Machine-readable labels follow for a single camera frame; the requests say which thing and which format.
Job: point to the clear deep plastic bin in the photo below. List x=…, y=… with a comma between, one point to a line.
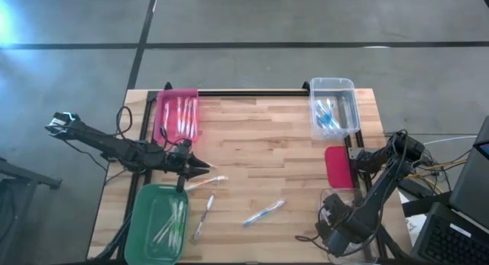
x=332, y=85

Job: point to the pink plastic bin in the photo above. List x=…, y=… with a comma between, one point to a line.
x=170, y=135

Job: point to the white toothbrush at edge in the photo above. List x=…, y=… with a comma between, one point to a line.
x=204, y=215

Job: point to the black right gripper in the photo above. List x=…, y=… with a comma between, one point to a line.
x=334, y=209

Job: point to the red flat plastic lid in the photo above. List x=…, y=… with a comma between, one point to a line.
x=338, y=169

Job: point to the green plastic bin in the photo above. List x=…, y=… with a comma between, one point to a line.
x=141, y=219

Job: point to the clear shallow plastic tray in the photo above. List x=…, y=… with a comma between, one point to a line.
x=372, y=253

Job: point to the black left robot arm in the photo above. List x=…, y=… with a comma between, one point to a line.
x=111, y=146

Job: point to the black frame corner bracket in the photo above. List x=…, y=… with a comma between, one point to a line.
x=168, y=85
x=305, y=85

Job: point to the black laptop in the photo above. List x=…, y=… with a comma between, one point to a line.
x=447, y=242

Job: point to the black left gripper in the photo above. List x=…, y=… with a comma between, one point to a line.
x=177, y=158

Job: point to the black metal stand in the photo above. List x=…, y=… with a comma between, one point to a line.
x=23, y=177

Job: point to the purple white toothbrush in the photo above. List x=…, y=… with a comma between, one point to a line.
x=175, y=230
x=179, y=219

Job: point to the black power adapter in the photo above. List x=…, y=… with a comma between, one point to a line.
x=412, y=186
x=428, y=158

